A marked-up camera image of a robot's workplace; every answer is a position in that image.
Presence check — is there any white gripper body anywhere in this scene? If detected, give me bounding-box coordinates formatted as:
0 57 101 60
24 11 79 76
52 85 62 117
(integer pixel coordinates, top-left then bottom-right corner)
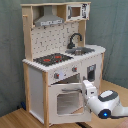
82 80 97 104

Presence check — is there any white toy oven door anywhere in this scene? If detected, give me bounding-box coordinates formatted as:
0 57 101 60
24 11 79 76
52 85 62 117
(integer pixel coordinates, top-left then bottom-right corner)
49 83 91 124

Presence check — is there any white toy microwave door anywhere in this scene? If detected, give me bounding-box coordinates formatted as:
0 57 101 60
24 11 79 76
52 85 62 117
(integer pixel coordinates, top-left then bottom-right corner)
66 3 89 22

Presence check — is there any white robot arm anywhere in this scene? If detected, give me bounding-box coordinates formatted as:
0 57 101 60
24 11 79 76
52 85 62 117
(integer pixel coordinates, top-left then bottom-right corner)
83 80 128 119

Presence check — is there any wooden toy kitchen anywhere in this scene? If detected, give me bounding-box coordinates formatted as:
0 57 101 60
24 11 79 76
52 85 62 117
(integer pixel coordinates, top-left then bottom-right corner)
22 2 105 128

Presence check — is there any grey ice dispenser panel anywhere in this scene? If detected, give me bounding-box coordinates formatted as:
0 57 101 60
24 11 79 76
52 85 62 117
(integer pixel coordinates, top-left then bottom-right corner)
87 65 96 82

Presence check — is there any white fridge cabinet door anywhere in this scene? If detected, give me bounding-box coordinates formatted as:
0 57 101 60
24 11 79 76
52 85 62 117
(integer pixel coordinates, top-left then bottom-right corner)
79 54 103 98

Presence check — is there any right red stove knob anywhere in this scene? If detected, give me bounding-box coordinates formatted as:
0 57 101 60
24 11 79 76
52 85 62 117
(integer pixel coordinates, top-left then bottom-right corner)
72 66 77 72

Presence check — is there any red stove knob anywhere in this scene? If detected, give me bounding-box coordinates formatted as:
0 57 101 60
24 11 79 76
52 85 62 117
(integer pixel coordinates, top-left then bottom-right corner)
54 73 60 79
72 66 77 72

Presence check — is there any left red stove knob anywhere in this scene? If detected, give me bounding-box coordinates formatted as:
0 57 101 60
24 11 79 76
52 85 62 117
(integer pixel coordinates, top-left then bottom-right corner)
54 73 60 79

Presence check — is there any grey toy sink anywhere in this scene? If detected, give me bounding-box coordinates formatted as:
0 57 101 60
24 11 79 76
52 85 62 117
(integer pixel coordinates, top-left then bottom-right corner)
66 47 94 56

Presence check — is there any black toy faucet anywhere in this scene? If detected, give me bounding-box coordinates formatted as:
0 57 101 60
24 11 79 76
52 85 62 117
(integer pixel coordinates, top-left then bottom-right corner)
67 33 83 49

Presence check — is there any black toy stovetop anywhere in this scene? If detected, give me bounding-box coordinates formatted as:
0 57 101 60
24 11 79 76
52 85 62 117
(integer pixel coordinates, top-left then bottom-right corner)
34 53 71 67

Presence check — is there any grey range hood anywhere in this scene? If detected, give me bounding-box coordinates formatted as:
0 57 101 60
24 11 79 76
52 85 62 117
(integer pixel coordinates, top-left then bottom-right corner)
35 5 64 27

